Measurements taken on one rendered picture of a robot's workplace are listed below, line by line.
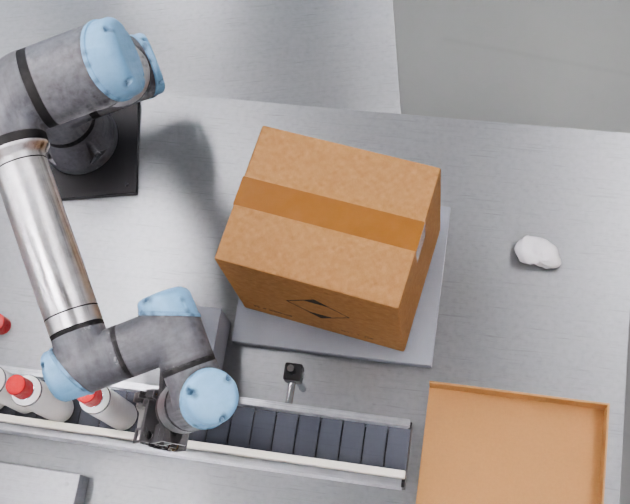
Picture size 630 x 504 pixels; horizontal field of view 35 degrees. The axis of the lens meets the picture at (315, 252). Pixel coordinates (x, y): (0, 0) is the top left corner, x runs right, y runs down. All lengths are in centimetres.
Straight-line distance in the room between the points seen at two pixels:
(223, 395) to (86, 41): 51
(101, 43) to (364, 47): 75
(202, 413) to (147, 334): 13
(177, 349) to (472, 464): 63
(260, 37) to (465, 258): 62
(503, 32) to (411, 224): 153
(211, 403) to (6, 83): 51
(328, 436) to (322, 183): 43
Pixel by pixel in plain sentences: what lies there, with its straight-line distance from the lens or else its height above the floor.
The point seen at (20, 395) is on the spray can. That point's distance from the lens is 167.
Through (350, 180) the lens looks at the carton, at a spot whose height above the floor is 112.
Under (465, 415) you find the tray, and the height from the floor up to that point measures 83.
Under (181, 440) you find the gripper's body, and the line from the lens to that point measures 148.
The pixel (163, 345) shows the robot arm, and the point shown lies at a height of 131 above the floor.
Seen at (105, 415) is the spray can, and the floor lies 101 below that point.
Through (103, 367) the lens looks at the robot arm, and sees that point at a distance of 137.
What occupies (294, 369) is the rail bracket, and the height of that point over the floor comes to 99.
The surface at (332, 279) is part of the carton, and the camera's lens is 155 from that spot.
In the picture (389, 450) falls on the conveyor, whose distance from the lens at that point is 172.
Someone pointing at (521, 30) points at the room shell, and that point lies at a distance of 304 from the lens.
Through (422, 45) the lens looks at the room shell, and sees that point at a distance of 301.
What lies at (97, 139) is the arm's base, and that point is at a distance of 198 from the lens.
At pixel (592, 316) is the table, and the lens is 184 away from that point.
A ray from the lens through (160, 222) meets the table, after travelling 195.
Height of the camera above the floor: 258
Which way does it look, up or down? 69 degrees down
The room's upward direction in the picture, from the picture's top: 19 degrees counter-clockwise
